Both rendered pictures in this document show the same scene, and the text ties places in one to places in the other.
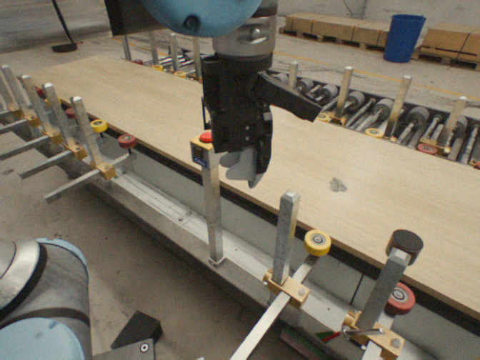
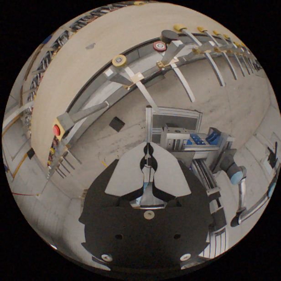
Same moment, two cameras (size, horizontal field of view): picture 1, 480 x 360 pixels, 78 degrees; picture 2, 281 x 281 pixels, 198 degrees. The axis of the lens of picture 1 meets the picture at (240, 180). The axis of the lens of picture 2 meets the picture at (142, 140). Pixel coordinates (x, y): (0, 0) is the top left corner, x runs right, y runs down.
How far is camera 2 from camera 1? 46 cm
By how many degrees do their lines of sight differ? 64
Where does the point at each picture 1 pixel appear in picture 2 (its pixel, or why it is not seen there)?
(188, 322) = (114, 107)
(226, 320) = not seen: hidden behind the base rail
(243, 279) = (118, 94)
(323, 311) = (138, 66)
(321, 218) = (106, 55)
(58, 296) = not seen: hidden behind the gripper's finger
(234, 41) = not seen: outside the picture
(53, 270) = (155, 201)
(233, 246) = (98, 94)
